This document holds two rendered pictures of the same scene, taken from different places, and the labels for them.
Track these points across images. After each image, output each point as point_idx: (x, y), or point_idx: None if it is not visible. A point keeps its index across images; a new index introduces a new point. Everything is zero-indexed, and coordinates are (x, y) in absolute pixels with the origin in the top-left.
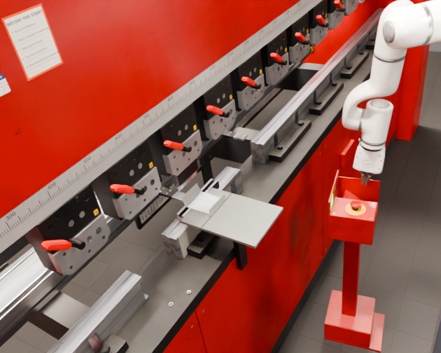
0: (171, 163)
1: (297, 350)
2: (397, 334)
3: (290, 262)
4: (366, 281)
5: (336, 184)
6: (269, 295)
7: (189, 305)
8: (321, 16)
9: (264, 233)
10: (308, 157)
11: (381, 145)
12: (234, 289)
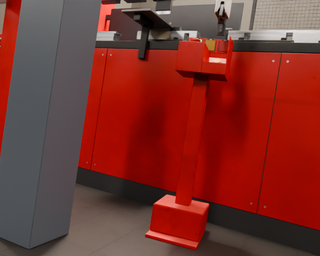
0: None
1: (151, 210)
2: (168, 250)
3: None
4: (250, 253)
5: (218, 44)
6: (158, 124)
7: (106, 40)
8: None
9: (130, 9)
10: (248, 48)
11: None
12: (132, 70)
